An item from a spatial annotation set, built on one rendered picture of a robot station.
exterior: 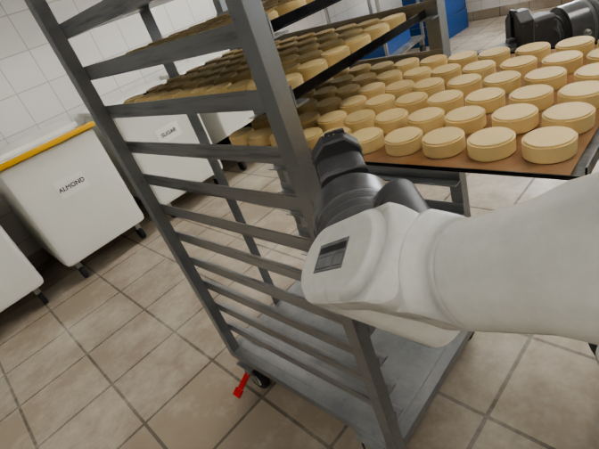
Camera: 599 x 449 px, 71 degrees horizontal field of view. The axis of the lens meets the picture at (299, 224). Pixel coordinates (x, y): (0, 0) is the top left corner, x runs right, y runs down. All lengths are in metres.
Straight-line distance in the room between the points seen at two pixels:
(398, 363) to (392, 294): 0.98
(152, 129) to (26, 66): 0.90
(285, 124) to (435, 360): 0.83
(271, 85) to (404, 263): 0.36
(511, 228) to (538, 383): 1.16
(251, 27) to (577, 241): 0.44
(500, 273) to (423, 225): 0.06
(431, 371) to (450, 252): 0.97
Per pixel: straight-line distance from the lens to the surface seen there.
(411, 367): 1.21
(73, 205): 2.61
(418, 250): 0.25
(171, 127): 2.78
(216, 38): 0.65
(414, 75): 0.81
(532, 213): 0.20
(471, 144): 0.51
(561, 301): 0.19
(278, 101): 0.56
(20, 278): 2.65
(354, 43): 0.77
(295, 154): 0.58
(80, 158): 2.60
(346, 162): 0.44
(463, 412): 1.30
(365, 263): 0.25
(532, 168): 0.49
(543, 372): 1.38
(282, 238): 0.79
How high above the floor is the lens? 1.10
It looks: 30 degrees down
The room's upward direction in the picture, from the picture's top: 20 degrees counter-clockwise
